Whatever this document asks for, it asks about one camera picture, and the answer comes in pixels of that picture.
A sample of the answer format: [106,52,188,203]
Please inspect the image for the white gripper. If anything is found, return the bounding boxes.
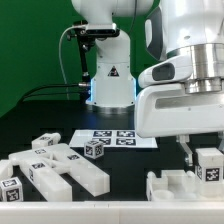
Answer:
[134,84,224,166]

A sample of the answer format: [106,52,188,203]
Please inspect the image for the white chair seat part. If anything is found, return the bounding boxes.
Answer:
[146,170,224,202]

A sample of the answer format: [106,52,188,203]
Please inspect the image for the white tagged cube nut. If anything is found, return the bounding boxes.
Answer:
[84,140,104,159]

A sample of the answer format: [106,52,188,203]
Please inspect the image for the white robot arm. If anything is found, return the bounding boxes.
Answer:
[71,0,224,145]

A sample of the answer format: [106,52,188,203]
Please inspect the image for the white marker sheet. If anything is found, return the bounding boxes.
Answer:
[69,129,157,148]

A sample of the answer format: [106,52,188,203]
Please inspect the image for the white tagged cube left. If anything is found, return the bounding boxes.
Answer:
[0,177,23,202]

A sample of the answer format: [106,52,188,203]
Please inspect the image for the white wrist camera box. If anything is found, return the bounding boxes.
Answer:
[138,55,191,88]

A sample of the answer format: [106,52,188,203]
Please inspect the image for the black camera on stand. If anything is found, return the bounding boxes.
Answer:
[85,23,120,38]

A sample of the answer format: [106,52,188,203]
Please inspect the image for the black camera stand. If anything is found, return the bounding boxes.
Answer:
[67,20,95,103]

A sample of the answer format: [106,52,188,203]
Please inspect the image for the white chair back frame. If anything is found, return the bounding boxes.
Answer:
[9,143,110,202]

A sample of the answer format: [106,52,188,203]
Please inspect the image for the grey camera cable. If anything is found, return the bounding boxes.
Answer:
[58,25,81,101]

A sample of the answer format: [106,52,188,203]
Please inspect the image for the black cables on table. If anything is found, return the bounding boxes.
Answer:
[20,83,92,103]

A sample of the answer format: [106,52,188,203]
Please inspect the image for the white front rail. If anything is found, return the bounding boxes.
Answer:
[0,201,224,224]

